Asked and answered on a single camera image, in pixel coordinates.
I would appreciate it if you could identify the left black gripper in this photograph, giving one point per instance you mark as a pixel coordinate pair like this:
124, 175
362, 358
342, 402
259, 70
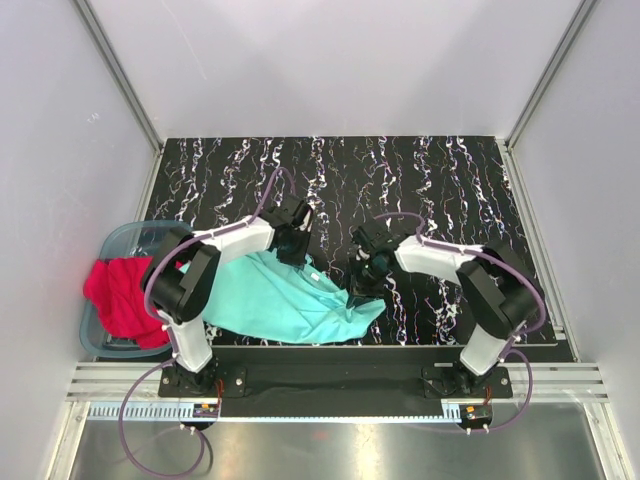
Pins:
299, 258

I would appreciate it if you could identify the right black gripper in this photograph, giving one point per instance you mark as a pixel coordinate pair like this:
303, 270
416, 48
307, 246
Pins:
359, 289

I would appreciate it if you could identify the teal t shirt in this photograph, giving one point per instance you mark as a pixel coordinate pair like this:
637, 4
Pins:
258, 296

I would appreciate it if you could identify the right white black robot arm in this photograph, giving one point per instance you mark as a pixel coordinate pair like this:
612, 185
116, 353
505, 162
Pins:
501, 296

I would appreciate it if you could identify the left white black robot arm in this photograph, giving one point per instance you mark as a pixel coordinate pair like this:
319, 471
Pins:
179, 280

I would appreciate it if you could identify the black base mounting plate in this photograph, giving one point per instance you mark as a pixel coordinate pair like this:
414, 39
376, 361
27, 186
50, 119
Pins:
433, 372

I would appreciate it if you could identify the translucent blue plastic basket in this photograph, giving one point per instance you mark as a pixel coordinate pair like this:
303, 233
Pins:
136, 239

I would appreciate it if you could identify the red t shirt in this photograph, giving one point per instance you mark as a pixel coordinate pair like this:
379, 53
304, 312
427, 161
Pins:
113, 288

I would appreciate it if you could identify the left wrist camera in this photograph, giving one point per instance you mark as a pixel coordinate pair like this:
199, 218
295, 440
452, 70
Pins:
292, 212

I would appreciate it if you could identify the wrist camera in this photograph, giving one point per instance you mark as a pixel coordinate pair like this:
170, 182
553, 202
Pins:
292, 212
374, 237

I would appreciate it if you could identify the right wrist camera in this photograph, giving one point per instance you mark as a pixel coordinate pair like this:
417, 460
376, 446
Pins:
374, 237

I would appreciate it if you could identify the aluminium frame rail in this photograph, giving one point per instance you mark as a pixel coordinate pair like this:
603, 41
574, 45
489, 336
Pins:
552, 382

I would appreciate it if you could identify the white slotted cable duct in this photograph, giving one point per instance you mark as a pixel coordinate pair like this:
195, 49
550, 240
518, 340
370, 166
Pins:
193, 412

